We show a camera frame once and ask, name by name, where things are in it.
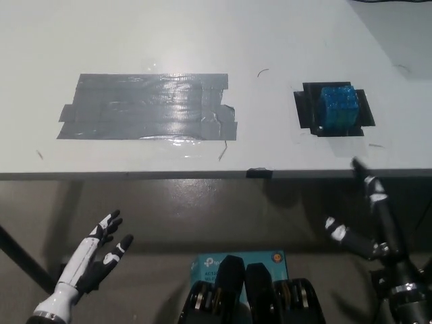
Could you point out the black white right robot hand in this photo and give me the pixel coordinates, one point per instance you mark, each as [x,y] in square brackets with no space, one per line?
[403,270]

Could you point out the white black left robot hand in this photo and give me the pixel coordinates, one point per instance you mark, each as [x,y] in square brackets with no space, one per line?
[79,260]

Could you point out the blue rubik's cube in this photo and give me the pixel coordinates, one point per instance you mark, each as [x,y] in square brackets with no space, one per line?
[337,108]

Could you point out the black robot torso blocks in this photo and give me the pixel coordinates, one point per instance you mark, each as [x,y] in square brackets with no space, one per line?
[256,290]

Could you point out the teal tp-link box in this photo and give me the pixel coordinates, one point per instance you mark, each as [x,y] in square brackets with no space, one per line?
[209,265]

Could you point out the black tape square mark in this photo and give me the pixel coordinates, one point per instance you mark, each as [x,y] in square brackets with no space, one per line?
[305,108]

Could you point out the grey duct tape patch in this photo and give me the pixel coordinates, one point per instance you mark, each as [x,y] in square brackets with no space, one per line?
[145,108]

